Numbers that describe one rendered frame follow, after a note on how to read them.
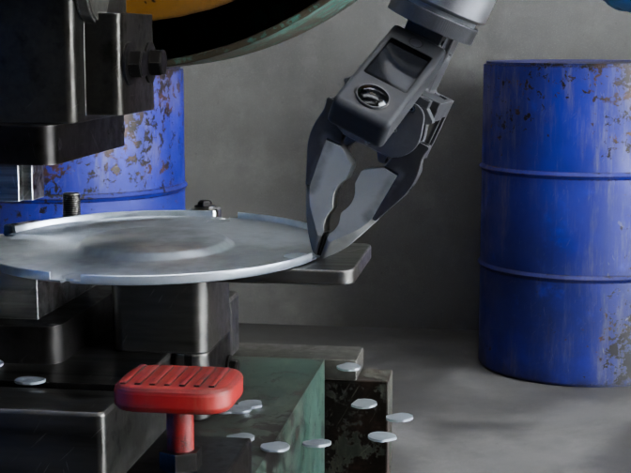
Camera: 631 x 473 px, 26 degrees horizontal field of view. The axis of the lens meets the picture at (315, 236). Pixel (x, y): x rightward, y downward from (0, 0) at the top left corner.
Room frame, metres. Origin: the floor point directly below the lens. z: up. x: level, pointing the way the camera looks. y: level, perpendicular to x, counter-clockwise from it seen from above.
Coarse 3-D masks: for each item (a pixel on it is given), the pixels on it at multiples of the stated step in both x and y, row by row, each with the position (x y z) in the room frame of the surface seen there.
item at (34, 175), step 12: (0, 168) 1.12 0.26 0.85; (12, 168) 1.12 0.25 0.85; (24, 168) 1.12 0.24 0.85; (36, 168) 1.13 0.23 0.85; (0, 180) 1.12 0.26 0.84; (12, 180) 1.12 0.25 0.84; (24, 180) 1.12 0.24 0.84; (36, 180) 1.13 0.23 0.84; (0, 192) 1.12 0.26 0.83; (12, 192) 1.12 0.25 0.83; (24, 192) 1.12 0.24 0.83; (36, 192) 1.13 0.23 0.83
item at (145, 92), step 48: (0, 0) 1.06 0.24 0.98; (48, 0) 1.06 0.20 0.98; (96, 0) 1.07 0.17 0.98; (0, 48) 1.06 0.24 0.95; (48, 48) 1.06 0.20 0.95; (96, 48) 1.08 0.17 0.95; (144, 48) 1.14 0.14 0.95; (0, 96) 1.06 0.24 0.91; (48, 96) 1.06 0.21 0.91; (96, 96) 1.08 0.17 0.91; (144, 96) 1.14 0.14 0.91
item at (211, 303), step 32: (352, 256) 1.09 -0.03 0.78; (128, 288) 1.07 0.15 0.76; (160, 288) 1.07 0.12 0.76; (192, 288) 1.07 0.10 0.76; (224, 288) 1.14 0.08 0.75; (128, 320) 1.07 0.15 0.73; (160, 320) 1.07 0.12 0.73; (192, 320) 1.07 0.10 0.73; (224, 320) 1.13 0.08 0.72; (160, 352) 1.07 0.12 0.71; (192, 352) 1.07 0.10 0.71; (224, 352) 1.13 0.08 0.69
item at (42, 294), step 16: (0, 272) 1.06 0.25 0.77; (0, 288) 1.06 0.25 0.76; (16, 288) 1.06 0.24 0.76; (32, 288) 1.06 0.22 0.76; (48, 288) 1.08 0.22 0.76; (64, 288) 1.12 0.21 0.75; (80, 288) 1.16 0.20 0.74; (0, 304) 1.06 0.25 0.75; (16, 304) 1.06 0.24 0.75; (32, 304) 1.06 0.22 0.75; (48, 304) 1.08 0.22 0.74
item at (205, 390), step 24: (120, 384) 0.76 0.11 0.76; (144, 384) 0.76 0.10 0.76; (168, 384) 0.76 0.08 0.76; (192, 384) 0.76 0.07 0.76; (216, 384) 0.76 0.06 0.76; (240, 384) 0.78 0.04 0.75; (120, 408) 0.76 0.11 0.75; (144, 408) 0.75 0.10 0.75; (168, 408) 0.75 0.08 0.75; (192, 408) 0.75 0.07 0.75; (216, 408) 0.75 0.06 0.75; (168, 432) 0.78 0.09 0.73; (192, 432) 0.78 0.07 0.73
